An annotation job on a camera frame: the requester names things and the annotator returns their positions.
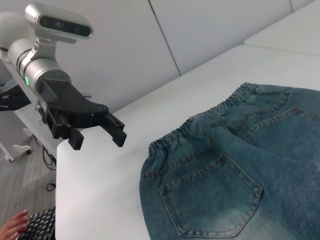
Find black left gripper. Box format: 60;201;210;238
39;78;128;151

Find blue denim shorts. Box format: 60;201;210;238
139;81;320;240

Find person's hand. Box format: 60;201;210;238
0;209;30;240

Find black computer keyboard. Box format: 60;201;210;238
16;206;56;240

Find blue floor cable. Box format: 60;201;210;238
34;133;58;171

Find left gripper cable with plug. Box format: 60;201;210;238
33;98;46;126

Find white stand frame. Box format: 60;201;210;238
0;58;58;163

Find black perforated bracket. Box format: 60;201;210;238
0;79;32;113

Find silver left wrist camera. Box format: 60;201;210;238
24;2;95;61

